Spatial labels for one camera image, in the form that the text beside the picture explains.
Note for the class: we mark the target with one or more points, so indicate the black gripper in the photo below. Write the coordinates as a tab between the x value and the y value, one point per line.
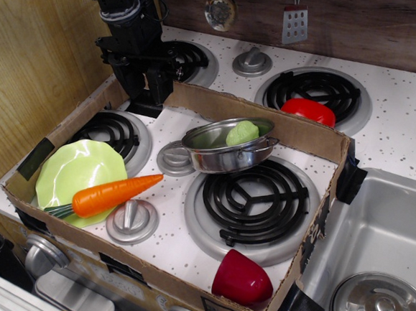
136	53

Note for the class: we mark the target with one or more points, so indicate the orange plastic toy carrot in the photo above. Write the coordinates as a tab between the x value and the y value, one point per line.
97	199

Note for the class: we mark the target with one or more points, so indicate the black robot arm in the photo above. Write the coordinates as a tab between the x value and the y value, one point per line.
117	5

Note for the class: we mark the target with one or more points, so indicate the light green plastic plate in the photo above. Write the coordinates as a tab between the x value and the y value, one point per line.
75	167

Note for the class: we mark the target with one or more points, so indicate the back left black burner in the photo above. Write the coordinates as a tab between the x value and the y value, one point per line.
196	64

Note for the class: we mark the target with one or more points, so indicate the black burner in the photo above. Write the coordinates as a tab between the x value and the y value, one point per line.
262	212
124	132
196	64
342	93

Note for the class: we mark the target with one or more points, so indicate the front left black burner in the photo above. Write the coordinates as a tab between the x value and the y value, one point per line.
124	132

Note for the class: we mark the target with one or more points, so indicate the middle silver stove knob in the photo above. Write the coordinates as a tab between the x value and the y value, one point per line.
174	160

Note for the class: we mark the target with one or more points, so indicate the silver stove knob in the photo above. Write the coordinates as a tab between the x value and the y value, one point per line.
132	222
174	160
252	63

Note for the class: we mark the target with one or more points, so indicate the small steel pan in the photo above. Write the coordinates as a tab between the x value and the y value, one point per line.
211	151

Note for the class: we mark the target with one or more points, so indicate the hanging silver slotted spoon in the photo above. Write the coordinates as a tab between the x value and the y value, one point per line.
221	14

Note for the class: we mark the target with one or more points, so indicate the back silver stove knob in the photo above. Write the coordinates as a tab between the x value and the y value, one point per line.
252	63

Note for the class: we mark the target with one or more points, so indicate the green toy vegetable piece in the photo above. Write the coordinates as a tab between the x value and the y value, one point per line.
243	132

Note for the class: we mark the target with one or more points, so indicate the front silver stove knob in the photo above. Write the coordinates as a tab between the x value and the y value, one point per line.
132	222

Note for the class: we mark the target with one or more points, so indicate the hanging silver spatula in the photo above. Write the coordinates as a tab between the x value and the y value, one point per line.
295	23

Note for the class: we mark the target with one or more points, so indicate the bright red plastic bowl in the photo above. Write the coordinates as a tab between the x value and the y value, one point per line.
310	109

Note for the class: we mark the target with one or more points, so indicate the brown cardboard fence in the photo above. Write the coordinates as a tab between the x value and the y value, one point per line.
170	263

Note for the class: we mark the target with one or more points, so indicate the front right black burner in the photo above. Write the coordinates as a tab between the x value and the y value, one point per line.
262	212

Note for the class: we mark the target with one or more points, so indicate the back right black burner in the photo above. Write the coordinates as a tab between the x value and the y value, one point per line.
342	93

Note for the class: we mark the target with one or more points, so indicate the left silver oven knob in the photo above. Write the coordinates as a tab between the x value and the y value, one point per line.
43	256

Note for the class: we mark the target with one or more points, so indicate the dark red plastic cup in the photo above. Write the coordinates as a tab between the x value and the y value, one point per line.
241	280

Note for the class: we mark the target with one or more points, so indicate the grey plastic sink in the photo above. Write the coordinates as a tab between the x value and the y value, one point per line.
375	232

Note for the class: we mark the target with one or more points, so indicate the silver oven door handle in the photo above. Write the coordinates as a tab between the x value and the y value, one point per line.
69	295

